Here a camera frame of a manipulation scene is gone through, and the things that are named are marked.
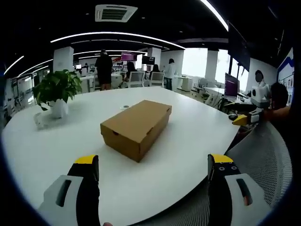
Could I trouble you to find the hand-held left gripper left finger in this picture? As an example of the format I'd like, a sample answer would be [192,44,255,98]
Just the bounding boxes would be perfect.
[37,154,101,226]

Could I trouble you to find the green potted plant white pot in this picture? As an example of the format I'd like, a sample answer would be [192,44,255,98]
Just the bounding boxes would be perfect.
[32,69,83,119]

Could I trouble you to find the brown cardboard shoe box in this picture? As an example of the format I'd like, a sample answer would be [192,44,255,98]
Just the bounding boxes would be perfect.
[100,99,173,163]

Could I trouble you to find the blue white wall poster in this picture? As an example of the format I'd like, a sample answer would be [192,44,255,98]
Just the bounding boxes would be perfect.
[276,48,295,105]

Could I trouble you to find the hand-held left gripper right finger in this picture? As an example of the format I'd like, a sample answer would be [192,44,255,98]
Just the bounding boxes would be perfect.
[206,153,271,226]

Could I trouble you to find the white ceiling air conditioner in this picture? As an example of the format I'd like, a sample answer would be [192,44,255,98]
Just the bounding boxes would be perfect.
[95,4,138,23]

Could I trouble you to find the long curved ceiling light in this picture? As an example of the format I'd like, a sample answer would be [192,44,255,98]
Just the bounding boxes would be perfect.
[50,32,186,50]

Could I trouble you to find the white mesh office chair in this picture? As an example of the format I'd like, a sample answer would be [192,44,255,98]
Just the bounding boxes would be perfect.
[149,71,166,88]
[127,71,145,89]

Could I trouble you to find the straight ceiling light strip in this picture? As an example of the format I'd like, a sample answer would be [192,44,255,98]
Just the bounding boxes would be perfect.
[199,0,230,32]

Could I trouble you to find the grey mesh office chair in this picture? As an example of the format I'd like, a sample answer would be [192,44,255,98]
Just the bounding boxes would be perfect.
[138,120,293,226]

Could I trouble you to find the crumpled clear plastic wrap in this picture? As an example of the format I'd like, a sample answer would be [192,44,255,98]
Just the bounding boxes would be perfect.
[34,112,49,129]

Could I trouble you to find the desk monitor purple screen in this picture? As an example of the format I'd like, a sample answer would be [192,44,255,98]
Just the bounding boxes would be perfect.
[224,73,241,98]

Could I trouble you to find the large black wall screen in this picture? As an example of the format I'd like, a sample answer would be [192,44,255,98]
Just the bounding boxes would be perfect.
[228,22,251,73]

